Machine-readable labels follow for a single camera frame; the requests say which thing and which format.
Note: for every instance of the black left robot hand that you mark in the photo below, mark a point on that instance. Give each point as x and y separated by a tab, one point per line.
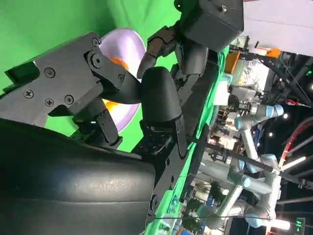
193	61

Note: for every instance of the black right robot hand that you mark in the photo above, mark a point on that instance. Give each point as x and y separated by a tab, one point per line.
73	183

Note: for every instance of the orange and white bread roll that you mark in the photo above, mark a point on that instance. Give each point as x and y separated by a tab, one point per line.
119	63

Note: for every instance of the black backdrop curtain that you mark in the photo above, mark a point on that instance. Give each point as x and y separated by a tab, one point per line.
203	93

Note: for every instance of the orange storage box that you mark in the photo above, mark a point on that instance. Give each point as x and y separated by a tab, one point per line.
232	62

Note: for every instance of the lilac plate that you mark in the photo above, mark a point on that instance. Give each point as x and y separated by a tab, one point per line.
122	44

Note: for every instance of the small orange plastic part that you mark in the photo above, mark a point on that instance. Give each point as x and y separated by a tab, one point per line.
274	52

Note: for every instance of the green table cloth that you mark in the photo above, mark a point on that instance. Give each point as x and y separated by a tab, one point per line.
36	24

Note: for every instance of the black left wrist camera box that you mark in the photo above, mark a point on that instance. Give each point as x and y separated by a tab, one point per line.
212	27

